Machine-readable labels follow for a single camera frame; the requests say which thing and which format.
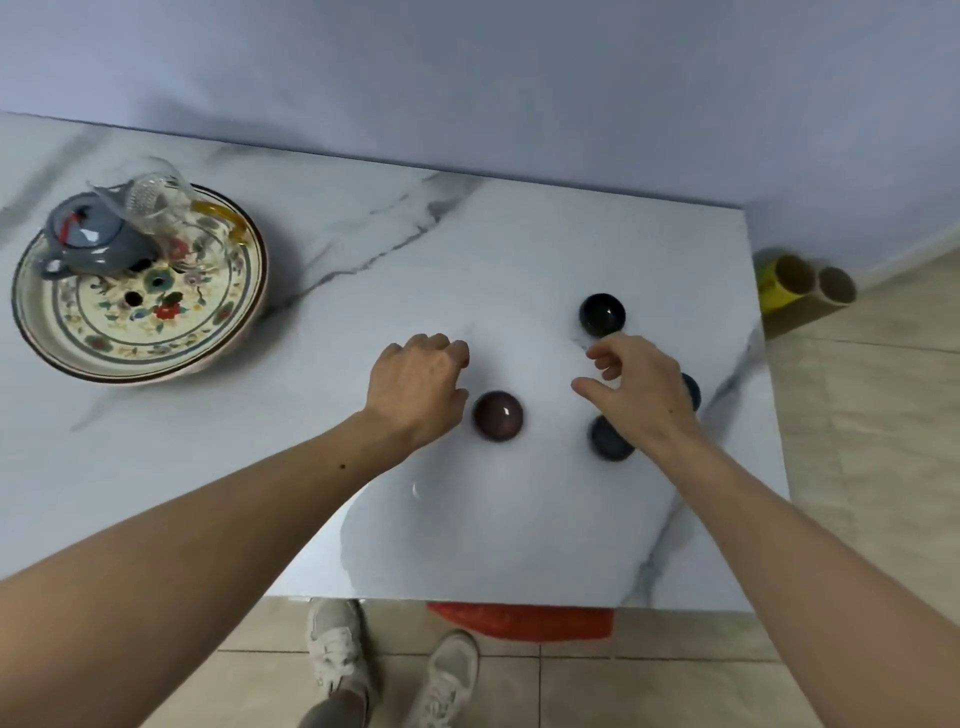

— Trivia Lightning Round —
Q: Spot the person's right hand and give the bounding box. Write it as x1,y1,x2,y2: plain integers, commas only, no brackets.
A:
571,333,703,453

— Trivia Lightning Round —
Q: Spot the person's left hand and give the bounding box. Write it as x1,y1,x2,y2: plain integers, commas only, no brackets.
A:
365,333,471,452

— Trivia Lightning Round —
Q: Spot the person's left forearm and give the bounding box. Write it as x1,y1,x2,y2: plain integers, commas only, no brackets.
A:
0,411,418,728

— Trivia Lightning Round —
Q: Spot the person's right forearm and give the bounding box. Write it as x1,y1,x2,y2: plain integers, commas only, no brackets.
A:
637,423,960,728

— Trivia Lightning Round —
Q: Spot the maroon tea cup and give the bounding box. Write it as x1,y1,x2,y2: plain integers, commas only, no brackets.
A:
472,390,525,443

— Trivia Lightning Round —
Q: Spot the black tea cup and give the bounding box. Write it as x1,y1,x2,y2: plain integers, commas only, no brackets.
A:
579,293,627,338

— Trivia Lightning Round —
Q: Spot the yellow cardboard tube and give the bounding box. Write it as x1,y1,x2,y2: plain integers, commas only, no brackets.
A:
755,251,817,316

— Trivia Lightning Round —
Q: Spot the red stool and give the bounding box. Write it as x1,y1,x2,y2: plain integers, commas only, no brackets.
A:
426,602,617,644

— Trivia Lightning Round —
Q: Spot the brown cardboard tube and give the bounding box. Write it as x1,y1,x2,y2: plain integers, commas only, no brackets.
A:
814,265,858,307

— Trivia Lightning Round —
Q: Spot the person's left shoe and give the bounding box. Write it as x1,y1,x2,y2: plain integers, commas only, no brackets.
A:
306,597,373,700

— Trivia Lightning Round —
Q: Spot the person's shoe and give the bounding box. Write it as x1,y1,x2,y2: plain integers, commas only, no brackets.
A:
403,630,480,728
306,597,373,700

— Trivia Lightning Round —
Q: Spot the person's right shoe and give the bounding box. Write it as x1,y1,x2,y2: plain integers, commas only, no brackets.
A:
403,630,480,728

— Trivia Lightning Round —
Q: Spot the person's grey trouser leg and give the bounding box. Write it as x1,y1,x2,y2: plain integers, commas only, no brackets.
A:
298,688,370,728

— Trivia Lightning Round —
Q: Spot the floral ceramic tea tray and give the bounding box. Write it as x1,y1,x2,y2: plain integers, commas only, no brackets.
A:
10,183,270,386

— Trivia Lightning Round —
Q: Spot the clear glass pitcher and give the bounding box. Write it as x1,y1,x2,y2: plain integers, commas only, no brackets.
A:
87,171,205,258

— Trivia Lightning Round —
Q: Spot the grey teapot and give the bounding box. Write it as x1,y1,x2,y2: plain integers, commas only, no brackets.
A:
36,191,160,281

